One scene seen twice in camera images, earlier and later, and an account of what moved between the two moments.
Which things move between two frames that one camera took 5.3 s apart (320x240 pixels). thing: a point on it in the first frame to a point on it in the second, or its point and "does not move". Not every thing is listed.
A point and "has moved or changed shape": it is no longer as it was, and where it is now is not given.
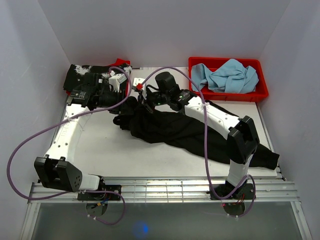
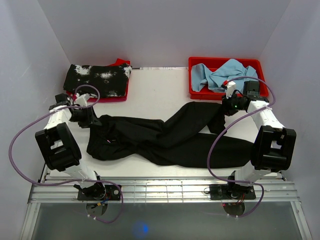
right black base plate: x=245 y=192 does not move
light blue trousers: x=231 y=76 does not move
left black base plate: x=102 y=196 does not move
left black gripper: x=117 y=108 to x=91 y=120
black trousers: x=146 y=125 has moved or changed shape
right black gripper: x=143 y=96 to x=227 y=110
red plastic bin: x=260 y=94 does not move
